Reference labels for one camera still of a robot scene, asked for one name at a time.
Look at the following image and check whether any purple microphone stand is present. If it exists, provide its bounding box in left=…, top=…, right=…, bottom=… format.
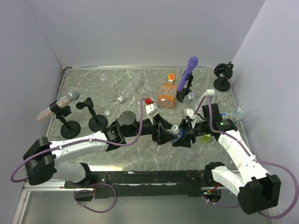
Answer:
left=177, top=73, right=193, bottom=103

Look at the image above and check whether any green toy block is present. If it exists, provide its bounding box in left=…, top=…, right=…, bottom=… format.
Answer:
left=202, top=134, right=211, bottom=144

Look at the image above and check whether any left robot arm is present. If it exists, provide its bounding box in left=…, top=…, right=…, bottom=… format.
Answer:
left=23, top=111, right=179, bottom=188

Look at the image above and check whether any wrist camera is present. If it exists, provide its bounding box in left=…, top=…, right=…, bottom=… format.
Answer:
left=181, top=108, right=197, bottom=124
left=145, top=98, right=161, bottom=118

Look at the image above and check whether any clear open bottle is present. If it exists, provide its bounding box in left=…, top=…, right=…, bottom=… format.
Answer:
left=182, top=91, right=197, bottom=111

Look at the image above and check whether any purple cable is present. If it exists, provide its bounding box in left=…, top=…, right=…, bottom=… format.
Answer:
left=10, top=98, right=150, bottom=183
left=195, top=94, right=299, bottom=220
left=73, top=183, right=117, bottom=213

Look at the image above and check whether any silver glitter microphone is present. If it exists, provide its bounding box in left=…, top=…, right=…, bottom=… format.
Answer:
left=36, top=90, right=80, bottom=122

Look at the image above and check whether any empty black stand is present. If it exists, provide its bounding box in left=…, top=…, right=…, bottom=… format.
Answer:
left=76, top=97, right=108, bottom=132

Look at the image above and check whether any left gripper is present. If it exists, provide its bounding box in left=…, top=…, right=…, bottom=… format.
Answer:
left=123, top=113, right=178, bottom=145

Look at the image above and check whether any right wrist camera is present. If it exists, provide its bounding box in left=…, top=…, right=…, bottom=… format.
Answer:
left=181, top=108, right=197, bottom=124

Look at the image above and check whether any small clear labelled bottle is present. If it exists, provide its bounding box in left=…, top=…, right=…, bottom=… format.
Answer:
left=229, top=105, right=246, bottom=125

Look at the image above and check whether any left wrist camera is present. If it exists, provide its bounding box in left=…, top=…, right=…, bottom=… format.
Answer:
left=145, top=98, right=161, bottom=118

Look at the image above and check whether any purple microphone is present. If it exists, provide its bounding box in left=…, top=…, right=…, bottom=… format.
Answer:
left=178, top=56, right=199, bottom=91

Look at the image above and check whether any clear bottle white cap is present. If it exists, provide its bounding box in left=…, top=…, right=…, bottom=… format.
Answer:
left=117, top=96, right=124, bottom=103
left=100, top=74, right=107, bottom=81

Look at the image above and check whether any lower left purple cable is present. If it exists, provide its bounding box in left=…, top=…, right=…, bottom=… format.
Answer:
left=73, top=183, right=117, bottom=213

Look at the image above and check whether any blue label water bottle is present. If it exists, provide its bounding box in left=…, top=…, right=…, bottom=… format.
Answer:
left=171, top=125, right=186, bottom=146

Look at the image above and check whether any black round clamp stand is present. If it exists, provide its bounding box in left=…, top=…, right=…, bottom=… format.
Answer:
left=213, top=61, right=234, bottom=92

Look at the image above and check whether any orange drink bottle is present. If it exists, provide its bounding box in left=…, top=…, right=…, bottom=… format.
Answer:
left=158, top=73, right=178, bottom=109

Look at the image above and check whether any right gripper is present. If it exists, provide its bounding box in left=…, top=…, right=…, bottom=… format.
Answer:
left=172, top=119, right=210, bottom=148

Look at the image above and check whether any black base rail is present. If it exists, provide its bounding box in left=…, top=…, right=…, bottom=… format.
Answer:
left=64, top=170, right=218, bottom=199

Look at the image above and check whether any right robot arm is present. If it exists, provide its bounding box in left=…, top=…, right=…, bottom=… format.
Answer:
left=173, top=104, right=281, bottom=215

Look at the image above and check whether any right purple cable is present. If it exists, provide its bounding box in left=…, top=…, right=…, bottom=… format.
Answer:
left=195, top=94, right=299, bottom=220

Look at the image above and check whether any black microphone stand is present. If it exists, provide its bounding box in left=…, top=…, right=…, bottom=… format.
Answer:
left=50, top=102, right=81, bottom=139

